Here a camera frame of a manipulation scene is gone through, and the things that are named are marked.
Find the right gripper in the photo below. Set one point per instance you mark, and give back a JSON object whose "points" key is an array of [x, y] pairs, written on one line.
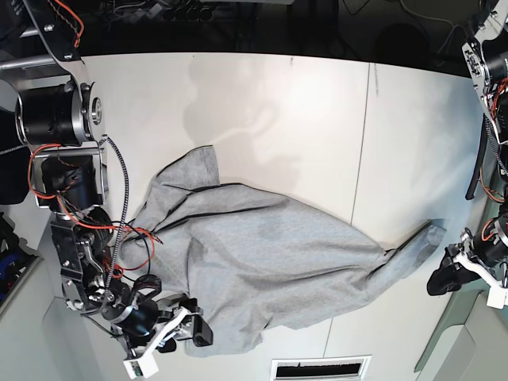
{"points": [[136, 314]]}

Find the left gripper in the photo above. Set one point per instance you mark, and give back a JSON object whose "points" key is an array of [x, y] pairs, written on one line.
{"points": [[487, 248]]}

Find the grey t-shirt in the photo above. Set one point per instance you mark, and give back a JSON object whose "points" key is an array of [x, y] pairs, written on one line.
{"points": [[256, 260]]}

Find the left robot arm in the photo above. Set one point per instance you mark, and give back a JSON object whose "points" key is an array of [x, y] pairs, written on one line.
{"points": [[485, 53]]}

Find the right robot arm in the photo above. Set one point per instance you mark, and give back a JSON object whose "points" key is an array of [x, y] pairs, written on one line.
{"points": [[58, 124]]}

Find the white slotted vent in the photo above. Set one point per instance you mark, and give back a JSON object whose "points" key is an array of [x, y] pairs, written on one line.
{"points": [[332, 368]]}

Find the blue and black clutter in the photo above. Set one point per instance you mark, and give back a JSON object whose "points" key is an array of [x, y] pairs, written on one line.
{"points": [[14, 259]]}

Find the black round floor object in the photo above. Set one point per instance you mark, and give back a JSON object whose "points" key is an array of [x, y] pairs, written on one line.
{"points": [[402, 44]]}

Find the dark navy cloth pile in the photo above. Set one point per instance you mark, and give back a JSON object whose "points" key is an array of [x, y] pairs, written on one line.
{"points": [[14, 162]]}

